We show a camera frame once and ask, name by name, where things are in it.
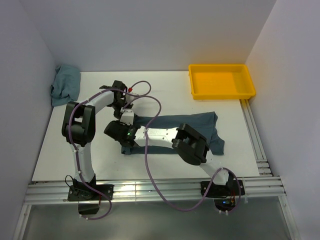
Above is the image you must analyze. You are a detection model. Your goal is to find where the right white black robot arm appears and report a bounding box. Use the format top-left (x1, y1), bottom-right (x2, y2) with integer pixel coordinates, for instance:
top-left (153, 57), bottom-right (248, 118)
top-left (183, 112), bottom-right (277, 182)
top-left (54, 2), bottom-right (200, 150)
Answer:
top-left (104, 121), bottom-right (234, 195)

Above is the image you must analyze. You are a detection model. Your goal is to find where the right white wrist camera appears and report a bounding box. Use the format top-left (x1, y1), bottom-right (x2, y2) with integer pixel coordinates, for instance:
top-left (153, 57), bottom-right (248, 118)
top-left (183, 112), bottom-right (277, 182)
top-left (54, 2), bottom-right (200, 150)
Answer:
top-left (119, 108), bottom-right (135, 126)

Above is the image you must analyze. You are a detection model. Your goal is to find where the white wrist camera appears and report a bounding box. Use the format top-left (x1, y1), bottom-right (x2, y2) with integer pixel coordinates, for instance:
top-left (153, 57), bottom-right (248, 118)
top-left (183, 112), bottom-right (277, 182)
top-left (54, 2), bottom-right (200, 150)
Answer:
top-left (119, 108), bottom-right (135, 126)
top-left (125, 87), bottom-right (139, 104)

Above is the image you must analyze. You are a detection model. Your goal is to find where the light blue crumpled t-shirt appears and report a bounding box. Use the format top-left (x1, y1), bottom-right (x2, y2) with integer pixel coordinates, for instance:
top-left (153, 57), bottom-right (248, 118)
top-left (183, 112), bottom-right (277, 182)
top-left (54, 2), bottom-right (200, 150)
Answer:
top-left (50, 64), bottom-right (81, 107)

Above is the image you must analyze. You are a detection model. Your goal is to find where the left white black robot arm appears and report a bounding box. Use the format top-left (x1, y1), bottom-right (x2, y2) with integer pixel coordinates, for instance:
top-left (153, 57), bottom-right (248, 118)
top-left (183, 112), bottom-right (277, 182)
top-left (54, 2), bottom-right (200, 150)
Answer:
top-left (61, 80), bottom-right (137, 200)

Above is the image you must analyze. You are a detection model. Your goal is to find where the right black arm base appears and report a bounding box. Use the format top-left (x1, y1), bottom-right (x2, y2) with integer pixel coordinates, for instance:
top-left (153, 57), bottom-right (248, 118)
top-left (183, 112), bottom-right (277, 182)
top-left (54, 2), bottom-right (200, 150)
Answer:
top-left (200, 179), bottom-right (246, 213)

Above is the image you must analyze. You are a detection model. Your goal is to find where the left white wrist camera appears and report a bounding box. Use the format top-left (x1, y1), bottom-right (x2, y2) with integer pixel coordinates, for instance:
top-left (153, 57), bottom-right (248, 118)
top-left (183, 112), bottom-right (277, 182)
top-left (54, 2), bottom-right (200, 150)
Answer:
top-left (125, 87), bottom-right (139, 104)

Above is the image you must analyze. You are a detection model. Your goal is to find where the yellow plastic tray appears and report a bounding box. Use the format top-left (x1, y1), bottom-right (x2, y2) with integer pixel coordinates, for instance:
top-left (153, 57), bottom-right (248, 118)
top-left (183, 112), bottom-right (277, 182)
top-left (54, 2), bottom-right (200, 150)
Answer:
top-left (188, 64), bottom-right (256, 100)

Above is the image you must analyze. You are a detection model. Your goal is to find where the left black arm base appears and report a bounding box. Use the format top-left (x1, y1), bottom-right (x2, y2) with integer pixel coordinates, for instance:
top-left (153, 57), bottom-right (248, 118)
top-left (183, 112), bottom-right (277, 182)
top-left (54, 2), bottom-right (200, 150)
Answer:
top-left (67, 184), bottom-right (108, 216)

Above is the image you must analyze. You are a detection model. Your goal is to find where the aluminium front rail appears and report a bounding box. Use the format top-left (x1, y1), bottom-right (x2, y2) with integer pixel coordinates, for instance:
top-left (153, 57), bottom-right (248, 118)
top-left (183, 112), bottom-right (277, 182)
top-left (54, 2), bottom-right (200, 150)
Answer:
top-left (23, 176), bottom-right (286, 205)

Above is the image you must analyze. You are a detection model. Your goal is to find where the dark teal t-shirt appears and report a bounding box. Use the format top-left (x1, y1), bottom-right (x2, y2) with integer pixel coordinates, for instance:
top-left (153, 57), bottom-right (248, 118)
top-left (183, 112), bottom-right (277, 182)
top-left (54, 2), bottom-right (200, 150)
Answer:
top-left (120, 111), bottom-right (225, 156)

